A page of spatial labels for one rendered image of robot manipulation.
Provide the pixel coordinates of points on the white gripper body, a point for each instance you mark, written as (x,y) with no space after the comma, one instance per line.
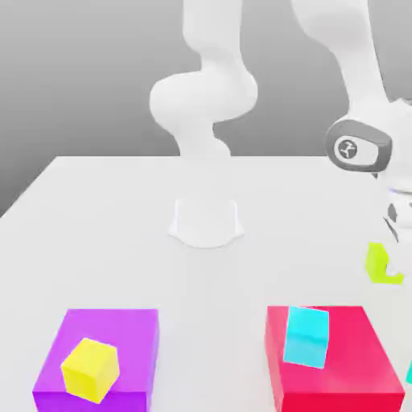
(405,244)

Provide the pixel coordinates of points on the small lime cube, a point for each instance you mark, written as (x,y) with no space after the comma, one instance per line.
(375,264)

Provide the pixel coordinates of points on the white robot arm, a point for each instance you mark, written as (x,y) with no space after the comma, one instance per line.
(206,96)

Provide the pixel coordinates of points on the small teal cube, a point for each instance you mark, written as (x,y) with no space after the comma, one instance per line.
(409,373)

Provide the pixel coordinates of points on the small cyan cube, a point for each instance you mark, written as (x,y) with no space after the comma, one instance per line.
(307,336)

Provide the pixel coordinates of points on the small yellow cube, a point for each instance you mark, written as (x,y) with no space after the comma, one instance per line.
(90,370)

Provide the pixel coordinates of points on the large red box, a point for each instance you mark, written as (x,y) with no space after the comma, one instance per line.
(354,354)

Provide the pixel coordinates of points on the large purple box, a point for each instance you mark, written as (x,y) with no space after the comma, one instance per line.
(128,331)

